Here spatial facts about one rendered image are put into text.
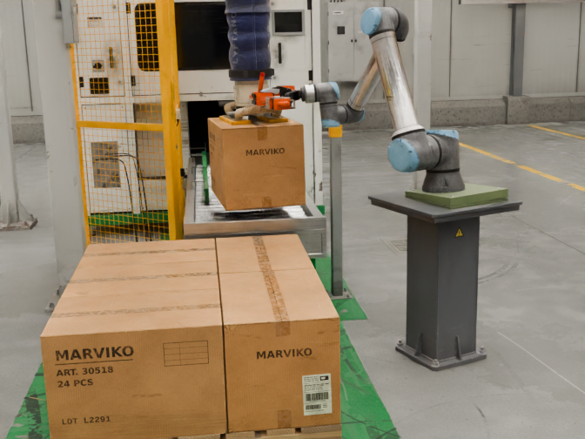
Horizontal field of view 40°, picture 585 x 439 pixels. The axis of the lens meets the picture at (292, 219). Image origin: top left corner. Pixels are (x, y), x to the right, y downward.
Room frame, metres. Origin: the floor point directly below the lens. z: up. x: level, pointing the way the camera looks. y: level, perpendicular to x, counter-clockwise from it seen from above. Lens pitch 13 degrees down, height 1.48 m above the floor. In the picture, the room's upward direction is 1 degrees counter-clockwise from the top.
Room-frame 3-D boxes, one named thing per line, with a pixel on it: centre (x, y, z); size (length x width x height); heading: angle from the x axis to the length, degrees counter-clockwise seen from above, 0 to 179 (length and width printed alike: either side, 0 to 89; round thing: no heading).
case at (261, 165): (4.10, 0.19, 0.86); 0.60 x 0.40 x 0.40; 12
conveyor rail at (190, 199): (4.92, 0.64, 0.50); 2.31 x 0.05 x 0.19; 6
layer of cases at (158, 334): (3.10, 0.41, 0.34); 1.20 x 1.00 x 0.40; 6
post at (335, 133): (4.42, -0.25, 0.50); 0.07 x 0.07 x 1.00; 6
